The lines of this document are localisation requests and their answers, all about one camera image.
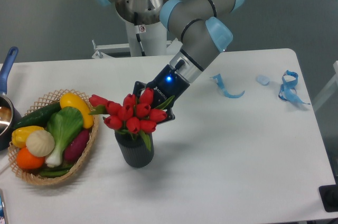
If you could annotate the green cucumber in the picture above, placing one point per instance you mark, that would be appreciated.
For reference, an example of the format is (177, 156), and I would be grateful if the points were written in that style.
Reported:
(39, 117)

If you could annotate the yellow bell pepper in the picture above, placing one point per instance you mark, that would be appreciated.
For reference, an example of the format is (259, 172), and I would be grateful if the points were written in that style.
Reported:
(20, 135)

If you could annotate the purple sweet potato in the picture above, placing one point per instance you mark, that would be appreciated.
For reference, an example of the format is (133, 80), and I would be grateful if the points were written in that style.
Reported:
(77, 146)

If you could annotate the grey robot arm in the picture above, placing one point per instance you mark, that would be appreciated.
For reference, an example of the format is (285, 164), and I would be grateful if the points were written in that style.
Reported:
(195, 24)

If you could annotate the red tulip bouquet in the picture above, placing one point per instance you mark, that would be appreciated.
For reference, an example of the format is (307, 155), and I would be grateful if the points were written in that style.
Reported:
(135, 117)

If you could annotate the yellow squash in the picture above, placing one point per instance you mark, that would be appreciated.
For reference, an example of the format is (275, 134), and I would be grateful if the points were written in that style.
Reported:
(73, 100)

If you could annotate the white frame at right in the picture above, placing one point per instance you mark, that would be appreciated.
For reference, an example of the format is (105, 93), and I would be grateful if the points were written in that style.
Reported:
(327, 91)

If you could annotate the blue ribbon tangle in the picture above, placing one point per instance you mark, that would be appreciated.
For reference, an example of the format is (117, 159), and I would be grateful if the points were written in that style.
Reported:
(287, 91)

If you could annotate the blue curved plastic strip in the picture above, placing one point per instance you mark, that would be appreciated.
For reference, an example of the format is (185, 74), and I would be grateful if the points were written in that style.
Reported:
(219, 81)

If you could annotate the dark grey ribbed vase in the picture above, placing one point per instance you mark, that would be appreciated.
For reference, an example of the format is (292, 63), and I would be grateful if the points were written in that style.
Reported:
(135, 152)

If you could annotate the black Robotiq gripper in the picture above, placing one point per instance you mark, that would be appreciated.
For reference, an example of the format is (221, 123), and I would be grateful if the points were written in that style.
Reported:
(166, 84)

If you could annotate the green bok choy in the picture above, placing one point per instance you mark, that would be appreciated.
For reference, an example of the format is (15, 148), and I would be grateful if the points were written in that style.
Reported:
(64, 126)

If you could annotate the green pea pods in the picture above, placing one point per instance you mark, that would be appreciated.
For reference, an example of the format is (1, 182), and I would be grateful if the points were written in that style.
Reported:
(55, 172)

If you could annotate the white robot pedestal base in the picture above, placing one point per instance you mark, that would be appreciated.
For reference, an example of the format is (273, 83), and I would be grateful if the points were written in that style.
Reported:
(143, 41)

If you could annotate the blue handled saucepan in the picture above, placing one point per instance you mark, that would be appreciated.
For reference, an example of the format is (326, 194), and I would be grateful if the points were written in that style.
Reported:
(9, 115)

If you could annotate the orange fruit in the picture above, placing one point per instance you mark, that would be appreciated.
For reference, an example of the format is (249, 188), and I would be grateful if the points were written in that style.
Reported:
(25, 160)

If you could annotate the black device at table edge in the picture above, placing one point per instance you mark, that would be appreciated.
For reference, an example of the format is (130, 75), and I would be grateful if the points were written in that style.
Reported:
(328, 195)

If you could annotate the pale blue bottle cap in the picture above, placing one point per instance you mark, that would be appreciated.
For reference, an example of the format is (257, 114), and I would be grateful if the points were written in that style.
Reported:
(263, 80)

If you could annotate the white garlic bulb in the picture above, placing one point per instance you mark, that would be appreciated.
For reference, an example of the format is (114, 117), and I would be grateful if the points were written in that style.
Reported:
(40, 143)

